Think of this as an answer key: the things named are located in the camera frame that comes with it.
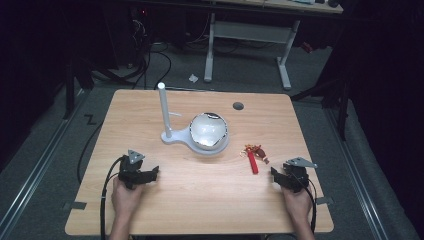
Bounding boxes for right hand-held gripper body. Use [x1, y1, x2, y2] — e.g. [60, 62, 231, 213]
[281, 156, 318, 194]

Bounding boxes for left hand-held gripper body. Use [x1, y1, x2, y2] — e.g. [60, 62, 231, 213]
[117, 149, 150, 191]

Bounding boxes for person's left hand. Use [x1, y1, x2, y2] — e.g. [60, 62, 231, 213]
[111, 175, 145, 218]

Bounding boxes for person's right hand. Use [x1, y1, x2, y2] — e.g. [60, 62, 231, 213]
[280, 184, 315, 222]

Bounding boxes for white stand with pole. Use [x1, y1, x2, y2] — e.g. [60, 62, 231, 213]
[157, 82, 231, 156]

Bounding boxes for shiny metal bowl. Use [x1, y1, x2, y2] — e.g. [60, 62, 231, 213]
[188, 111, 230, 150]

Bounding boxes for black metal stand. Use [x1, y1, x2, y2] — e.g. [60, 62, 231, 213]
[289, 66, 354, 142]
[61, 49, 96, 121]

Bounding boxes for white-legged wooden desk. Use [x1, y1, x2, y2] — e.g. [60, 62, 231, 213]
[202, 0, 345, 91]

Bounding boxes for red keychain with charms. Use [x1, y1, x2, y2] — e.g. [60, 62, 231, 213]
[239, 143, 271, 175]

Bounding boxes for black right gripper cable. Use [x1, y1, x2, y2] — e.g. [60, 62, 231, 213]
[294, 173, 318, 235]

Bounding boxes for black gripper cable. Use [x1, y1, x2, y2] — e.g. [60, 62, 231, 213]
[294, 173, 318, 235]
[99, 155, 125, 240]

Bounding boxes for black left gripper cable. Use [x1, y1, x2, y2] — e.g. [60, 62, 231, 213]
[99, 155, 125, 240]

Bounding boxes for black floor cable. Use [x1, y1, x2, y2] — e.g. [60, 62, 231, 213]
[76, 119, 105, 185]

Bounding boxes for metal floor rail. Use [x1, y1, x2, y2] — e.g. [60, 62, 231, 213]
[323, 106, 391, 240]
[0, 87, 90, 234]

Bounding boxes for bundle of black cables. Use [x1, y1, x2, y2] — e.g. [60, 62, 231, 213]
[128, 18, 173, 90]

